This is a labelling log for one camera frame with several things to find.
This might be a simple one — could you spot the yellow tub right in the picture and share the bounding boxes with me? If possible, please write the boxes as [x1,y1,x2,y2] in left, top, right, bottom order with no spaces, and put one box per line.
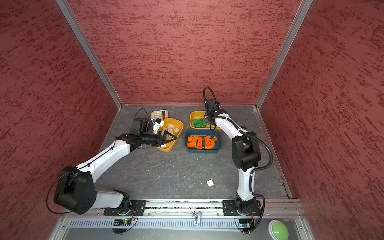
[189,111,221,131]

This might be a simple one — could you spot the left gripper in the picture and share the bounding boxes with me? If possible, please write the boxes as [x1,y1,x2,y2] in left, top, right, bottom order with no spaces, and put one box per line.
[140,131,177,146]

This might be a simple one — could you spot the orange long lego chassis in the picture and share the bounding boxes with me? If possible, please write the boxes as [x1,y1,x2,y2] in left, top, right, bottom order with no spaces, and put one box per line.
[196,136,203,150]

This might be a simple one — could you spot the metal clip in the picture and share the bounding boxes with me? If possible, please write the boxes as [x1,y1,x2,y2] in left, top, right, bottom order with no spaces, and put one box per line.
[192,212,202,227]

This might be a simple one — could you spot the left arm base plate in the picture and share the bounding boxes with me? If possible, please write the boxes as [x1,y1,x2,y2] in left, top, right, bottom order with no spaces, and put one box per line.
[104,200,147,217]

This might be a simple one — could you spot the white square lego lower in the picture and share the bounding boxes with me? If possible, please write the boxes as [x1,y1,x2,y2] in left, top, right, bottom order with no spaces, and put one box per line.
[207,180,214,188]

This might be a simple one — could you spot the cream calculator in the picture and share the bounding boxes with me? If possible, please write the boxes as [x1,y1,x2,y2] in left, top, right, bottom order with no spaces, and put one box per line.
[151,110,169,120]

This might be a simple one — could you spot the right circuit board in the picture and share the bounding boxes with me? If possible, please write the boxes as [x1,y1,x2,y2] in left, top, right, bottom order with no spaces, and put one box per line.
[239,219,254,229]

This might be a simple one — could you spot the circuit board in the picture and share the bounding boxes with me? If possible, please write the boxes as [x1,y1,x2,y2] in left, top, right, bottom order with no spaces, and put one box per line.
[113,219,131,227]
[239,219,254,229]

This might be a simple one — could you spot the orange 2x4 lego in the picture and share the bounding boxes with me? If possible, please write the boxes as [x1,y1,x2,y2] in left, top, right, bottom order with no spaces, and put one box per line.
[187,142,197,149]

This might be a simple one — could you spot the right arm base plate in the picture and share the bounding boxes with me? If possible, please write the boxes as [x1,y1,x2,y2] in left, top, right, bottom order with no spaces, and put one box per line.
[222,199,262,216]

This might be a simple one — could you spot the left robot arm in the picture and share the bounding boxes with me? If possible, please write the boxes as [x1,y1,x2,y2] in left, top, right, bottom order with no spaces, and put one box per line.
[53,132,177,216]

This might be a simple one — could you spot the dark teal tub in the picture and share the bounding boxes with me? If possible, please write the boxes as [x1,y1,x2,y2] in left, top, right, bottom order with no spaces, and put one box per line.
[185,129,222,154]

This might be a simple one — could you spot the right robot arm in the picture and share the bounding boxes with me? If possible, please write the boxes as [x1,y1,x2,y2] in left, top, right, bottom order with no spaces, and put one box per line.
[204,99,261,215]

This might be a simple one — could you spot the black corrugated cable hose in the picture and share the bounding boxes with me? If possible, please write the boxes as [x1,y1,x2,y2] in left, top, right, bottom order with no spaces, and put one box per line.
[202,86,274,175]

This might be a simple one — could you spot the yellow tub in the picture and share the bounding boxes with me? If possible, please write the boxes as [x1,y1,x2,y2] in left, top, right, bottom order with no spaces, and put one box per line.
[157,118,184,153]
[189,111,221,131]

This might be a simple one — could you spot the orange 2x3 lego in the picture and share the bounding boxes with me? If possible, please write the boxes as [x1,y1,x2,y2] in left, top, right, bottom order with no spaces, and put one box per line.
[210,137,218,143]
[204,136,211,150]
[192,135,198,143]

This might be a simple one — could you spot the yellow tub left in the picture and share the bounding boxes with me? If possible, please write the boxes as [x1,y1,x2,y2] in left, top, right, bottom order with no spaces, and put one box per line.
[157,118,184,153]

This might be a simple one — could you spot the left circuit board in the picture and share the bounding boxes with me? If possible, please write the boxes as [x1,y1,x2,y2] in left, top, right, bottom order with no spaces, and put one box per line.
[113,219,131,227]

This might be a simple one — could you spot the green push button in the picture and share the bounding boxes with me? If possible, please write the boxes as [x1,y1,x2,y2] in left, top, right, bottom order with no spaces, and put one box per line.
[268,220,289,240]

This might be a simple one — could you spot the aluminium front rail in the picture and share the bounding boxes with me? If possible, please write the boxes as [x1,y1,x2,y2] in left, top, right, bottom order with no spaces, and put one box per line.
[61,197,304,218]

